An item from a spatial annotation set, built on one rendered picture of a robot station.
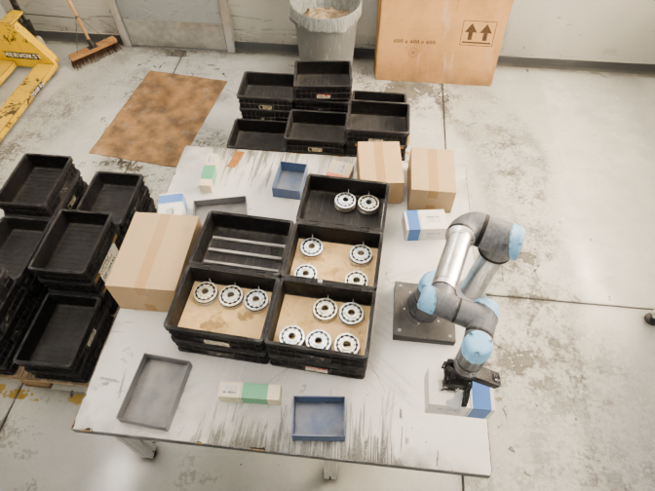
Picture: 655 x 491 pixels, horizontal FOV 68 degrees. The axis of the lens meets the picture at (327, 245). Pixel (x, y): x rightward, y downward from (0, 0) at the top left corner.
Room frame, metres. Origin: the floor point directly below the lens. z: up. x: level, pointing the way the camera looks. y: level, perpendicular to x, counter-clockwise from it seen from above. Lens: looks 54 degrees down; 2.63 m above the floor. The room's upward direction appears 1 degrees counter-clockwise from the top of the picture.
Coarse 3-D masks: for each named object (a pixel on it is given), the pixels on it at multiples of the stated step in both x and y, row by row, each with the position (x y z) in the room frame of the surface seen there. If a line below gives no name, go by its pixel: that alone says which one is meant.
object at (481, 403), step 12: (432, 372) 0.58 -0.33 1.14; (432, 384) 0.54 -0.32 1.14; (480, 384) 0.54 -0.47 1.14; (432, 396) 0.50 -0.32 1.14; (444, 396) 0.50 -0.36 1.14; (480, 396) 0.50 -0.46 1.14; (492, 396) 0.50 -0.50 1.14; (432, 408) 0.48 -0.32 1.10; (444, 408) 0.47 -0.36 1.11; (468, 408) 0.47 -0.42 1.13; (480, 408) 0.46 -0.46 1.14; (492, 408) 0.46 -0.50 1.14
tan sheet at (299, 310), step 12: (288, 300) 1.02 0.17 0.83; (300, 300) 1.02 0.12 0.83; (312, 300) 1.02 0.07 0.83; (288, 312) 0.97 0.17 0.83; (300, 312) 0.96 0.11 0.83; (312, 312) 0.96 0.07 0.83; (288, 324) 0.91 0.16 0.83; (300, 324) 0.91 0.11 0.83; (312, 324) 0.91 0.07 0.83; (324, 324) 0.91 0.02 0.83; (336, 324) 0.90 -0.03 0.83; (360, 324) 0.90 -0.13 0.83; (276, 336) 0.86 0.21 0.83; (336, 336) 0.85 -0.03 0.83; (360, 336) 0.85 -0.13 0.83; (360, 348) 0.80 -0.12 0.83
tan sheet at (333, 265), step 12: (300, 240) 1.34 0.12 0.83; (300, 252) 1.27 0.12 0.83; (324, 252) 1.27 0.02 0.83; (336, 252) 1.26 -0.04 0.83; (348, 252) 1.26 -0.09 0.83; (372, 252) 1.26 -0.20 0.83; (300, 264) 1.20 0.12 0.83; (312, 264) 1.20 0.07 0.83; (324, 264) 1.20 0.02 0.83; (336, 264) 1.20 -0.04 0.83; (348, 264) 1.20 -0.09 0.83; (372, 264) 1.20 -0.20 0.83; (324, 276) 1.14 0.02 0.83; (336, 276) 1.14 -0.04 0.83; (372, 276) 1.14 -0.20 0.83
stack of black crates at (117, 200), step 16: (96, 176) 2.10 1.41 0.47; (112, 176) 2.12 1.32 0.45; (128, 176) 2.11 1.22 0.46; (96, 192) 2.04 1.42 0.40; (112, 192) 2.06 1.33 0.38; (128, 192) 2.06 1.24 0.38; (144, 192) 2.06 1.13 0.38; (80, 208) 1.85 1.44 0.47; (96, 208) 1.92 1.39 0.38; (112, 208) 1.92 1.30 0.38; (128, 208) 1.84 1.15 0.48; (144, 208) 1.99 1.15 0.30; (128, 224) 1.79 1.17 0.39
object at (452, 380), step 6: (450, 360) 0.55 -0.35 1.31; (444, 366) 0.55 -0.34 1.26; (450, 366) 0.53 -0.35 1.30; (444, 372) 0.53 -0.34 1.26; (450, 372) 0.52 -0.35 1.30; (456, 372) 0.51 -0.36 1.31; (444, 378) 0.52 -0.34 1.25; (450, 378) 0.52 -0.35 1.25; (456, 378) 0.52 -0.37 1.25; (462, 378) 0.50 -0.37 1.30; (468, 378) 0.49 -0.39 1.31; (444, 384) 0.50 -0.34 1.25; (450, 384) 0.50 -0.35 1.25; (456, 384) 0.50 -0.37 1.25; (462, 384) 0.50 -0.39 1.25; (468, 384) 0.50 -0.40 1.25; (444, 390) 0.50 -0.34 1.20; (450, 390) 0.50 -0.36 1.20; (462, 390) 0.49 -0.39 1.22
